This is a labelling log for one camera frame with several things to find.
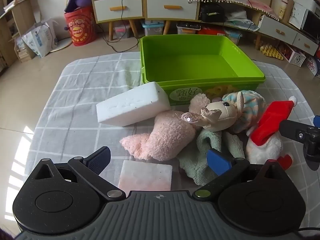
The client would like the pink fuzzy sock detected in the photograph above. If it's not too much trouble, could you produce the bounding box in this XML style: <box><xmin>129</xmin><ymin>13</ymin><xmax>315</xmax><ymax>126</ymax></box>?
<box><xmin>119</xmin><ymin>93</ymin><xmax>212</xmax><ymax>162</ymax></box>

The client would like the white appliance box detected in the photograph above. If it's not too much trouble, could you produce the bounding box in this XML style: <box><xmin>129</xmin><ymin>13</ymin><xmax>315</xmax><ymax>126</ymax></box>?
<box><xmin>289</xmin><ymin>0</ymin><xmax>320</xmax><ymax>30</ymax></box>

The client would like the low wooden drawer cabinet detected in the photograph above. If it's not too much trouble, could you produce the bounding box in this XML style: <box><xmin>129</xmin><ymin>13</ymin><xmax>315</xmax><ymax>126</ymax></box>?
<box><xmin>199</xmin><ymin>0</ymin><xmax>320</xmax><ymax>57</ymax></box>

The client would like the red flat box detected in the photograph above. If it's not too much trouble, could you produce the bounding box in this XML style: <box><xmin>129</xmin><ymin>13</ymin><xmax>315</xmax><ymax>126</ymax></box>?
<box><xmin>197</xmin><ymin>26</ymin><xmax>227</xmax><ymax>36</ymax></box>

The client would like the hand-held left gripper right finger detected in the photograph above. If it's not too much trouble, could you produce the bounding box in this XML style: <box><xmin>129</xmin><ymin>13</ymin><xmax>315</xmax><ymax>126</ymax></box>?
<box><xmin>192</xmin><ymin>149</ymin><xmax>287</xmax><ymax>198</ymax></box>

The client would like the row of yellow bottles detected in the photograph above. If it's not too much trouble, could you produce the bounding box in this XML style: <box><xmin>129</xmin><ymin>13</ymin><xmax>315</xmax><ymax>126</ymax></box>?
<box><xmin>260</xmin><ymin>44</ymin><xmax>284</xmax><ymax>60</ymax></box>

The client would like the black power cable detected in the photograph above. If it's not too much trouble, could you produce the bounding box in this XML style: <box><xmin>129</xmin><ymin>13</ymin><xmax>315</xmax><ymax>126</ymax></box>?
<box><xmin>104</xmin><ymin>0</ymin><xmax>139</xmax><ymax>53</ymax></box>

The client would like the light wooden shelf unit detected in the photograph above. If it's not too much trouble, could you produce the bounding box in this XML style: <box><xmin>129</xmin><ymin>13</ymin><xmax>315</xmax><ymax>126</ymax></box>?
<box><xmin>0</xmin><ymin>0</ymin><xmax>42</xmax><ymax>68</ymax></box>

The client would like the white plush with red hat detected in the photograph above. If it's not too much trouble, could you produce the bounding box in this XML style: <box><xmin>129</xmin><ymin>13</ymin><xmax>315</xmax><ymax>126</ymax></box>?
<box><xmin>245</xmin><ymin>95</ymin><xmax>298</xmax><ymax>168</ymax></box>

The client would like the grey checked cloth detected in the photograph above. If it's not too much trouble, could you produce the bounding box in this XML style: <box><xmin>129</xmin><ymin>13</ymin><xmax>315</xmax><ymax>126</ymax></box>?
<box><xmin>24</xmin><ymin>51</ymin><xmax>320</xmax><ymax>200</ymax></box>

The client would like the mouse plush with checked hat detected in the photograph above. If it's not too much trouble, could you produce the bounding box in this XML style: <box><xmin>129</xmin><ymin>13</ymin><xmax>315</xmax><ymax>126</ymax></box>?
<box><xmin>181</xmin><ymin>90</ymin><xmax>267</xmax><ymax>134</ymax></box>

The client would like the black microwave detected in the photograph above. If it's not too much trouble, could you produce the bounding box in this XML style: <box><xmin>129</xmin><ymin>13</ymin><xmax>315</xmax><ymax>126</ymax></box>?
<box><xmin>300</xmin><ymin>9</ymin><xmax>320</xmax><ymax>42</ymax></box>

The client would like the black box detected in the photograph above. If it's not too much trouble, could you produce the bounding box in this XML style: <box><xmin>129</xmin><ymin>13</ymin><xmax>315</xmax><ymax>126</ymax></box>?
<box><xmin>200</xmin><ymin>3</ymin><xmax>225</xmax><ymax>23</ymax></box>

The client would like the pink and white sponge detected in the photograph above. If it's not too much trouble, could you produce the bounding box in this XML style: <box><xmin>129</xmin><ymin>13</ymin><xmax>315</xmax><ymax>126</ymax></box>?
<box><xmin>118</xmin><ymin>160</ymin><xmax>173</xmax><ymax>192</ymax></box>

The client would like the white paper bag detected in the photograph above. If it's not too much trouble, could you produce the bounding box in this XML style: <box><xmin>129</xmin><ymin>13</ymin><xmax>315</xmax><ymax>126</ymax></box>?
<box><xmin>21</xmin><ymin>20</ymin><xmax>59</xmax><ymax>58</ymax></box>

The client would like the clear box with orange handle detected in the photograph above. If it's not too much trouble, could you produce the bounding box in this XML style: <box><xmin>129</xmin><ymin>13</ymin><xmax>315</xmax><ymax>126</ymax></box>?
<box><xmin>176</xmin><ymin>21</ymin><xmax>198</xmax><ymax>34</ymax></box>

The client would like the green towel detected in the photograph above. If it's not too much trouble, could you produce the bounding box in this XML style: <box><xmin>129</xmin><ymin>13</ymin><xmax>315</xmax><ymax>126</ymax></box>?
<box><xmin>177</xmin><ymin>129</ymin><xmax>245</xmax><ymax>186</ymax></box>

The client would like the white cardboard box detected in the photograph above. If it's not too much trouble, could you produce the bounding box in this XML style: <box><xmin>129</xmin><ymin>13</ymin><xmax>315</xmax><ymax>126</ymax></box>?
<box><xmin>285</xmin><ymin>46</ymin><xmax>307</xmax><ymax>67</ymax></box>

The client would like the white foam block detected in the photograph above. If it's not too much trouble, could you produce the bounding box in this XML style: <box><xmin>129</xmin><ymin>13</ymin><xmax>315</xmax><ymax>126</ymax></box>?
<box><xmin>96</xmin><ymin>81</ymin><xmax>172</xmax><ymax>127</ymax></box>

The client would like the clear storage box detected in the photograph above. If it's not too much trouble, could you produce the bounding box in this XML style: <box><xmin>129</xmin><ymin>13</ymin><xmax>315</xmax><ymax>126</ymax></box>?
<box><xmin>114</xmin><ymin>22</ymin><xmax>132</xmax><ymax>39</ymax></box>

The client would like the red printed bucket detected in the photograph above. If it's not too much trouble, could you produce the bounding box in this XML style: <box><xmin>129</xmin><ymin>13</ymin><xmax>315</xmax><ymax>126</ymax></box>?
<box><xmin>64</xmin><ymin>6</ymin><xmax>97</xmax><ymax>47</ymax></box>

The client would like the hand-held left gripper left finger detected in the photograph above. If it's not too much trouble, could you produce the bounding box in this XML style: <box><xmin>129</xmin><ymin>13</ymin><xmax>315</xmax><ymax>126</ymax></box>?
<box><xmin>34</xmin><ymin>147</ymin><xmax>126</xmax><ymax>201</ymax></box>

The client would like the blue-lidded storage box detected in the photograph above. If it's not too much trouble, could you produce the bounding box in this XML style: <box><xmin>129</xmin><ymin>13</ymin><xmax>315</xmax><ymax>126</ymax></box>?
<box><xmin>141</xmin><ymin>20</ymin><xmax>164</xmax><ymax>37</ymax></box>

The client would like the green plastic bin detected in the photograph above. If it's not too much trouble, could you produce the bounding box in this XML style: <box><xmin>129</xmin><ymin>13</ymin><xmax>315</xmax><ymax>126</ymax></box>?
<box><xmin>139</xmin><ymin>35</ymin><xmax>266</xmax><ymax>106</ymax></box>

